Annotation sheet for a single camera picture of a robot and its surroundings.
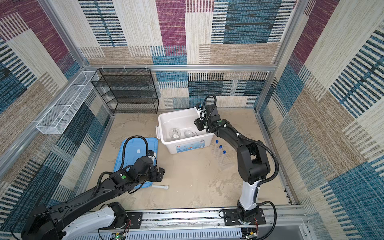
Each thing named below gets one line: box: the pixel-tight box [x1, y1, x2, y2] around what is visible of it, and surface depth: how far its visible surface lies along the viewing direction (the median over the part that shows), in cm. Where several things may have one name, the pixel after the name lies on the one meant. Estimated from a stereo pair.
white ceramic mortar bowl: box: [184, 129, 193, 138], surface depth 106 cm
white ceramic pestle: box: [151, 185, 169, 190], surface depth 83 cm
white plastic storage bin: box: [155, 108, 215, 154], surface depth 99 cm
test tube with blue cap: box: [213, 139, 219, 157], surface depth 91 cm
